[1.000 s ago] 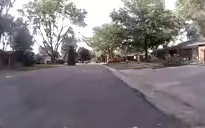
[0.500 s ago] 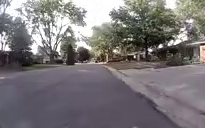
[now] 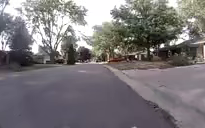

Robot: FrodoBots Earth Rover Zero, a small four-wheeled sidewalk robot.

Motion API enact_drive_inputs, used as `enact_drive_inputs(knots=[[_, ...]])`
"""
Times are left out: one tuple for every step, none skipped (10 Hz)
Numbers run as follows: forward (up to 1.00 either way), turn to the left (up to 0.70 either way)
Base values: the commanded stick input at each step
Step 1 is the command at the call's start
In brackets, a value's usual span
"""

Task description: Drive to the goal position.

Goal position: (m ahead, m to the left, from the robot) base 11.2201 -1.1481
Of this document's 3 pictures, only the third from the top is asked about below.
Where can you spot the red car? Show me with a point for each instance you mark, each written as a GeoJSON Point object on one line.
{"type": "Point", "coordinates": [116, 60]}

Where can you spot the dark conical bush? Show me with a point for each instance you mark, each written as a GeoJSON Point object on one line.
{"type": "Point", "coordinates": [71, 55]}

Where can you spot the dry grass lawn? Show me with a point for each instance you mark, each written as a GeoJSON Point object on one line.
{"type": "Point", "coordinates": [140, 64]}

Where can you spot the concrete kerb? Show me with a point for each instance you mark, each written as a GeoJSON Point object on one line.
{"type": "Point", "coordinates": [136, 86]}

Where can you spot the grey asphalt road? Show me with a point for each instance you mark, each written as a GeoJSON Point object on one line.
{"type": "Point", "coordinates": [73, 96]}

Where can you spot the large green tree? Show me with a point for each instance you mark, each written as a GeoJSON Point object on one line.
{"type": "Point", "coordinates": [146, 23]}

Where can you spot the pale house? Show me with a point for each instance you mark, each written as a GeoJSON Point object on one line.
{"type": "Point", "coordinates": [41, 57]}

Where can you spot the tall leafy tree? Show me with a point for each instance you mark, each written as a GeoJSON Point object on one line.
{"type": "Point", "coordinates": [51, 20]}

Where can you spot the low bush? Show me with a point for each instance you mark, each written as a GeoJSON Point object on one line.
{"type": "Point", "coordinates": [179, 60]}

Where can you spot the pale concrete driveway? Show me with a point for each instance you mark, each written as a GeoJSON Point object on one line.
{"type": "Point", "coordinates": [183, 86]}

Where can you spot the dark tree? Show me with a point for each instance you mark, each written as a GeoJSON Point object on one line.
{"type": "Point", "coordinates": [20, 41]}

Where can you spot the house with dark roof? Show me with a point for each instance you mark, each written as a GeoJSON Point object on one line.
{"type": "Point", "coordinates": [190, 48]}

